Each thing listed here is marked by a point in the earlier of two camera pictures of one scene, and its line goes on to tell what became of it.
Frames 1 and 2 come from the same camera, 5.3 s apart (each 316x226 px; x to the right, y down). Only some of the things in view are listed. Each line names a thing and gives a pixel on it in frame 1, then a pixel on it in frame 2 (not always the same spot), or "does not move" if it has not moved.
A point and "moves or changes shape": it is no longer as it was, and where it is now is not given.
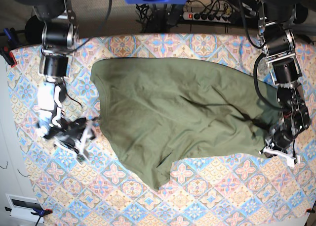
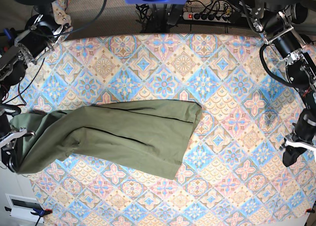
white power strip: (221, 18) does not move
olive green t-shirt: (154, 111) moves or changes shape
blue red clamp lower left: (39, 212) does not move
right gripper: (279, 143) → (291, 154)
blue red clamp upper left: (5, 51) does not move
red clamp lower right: (309, 210) does not move
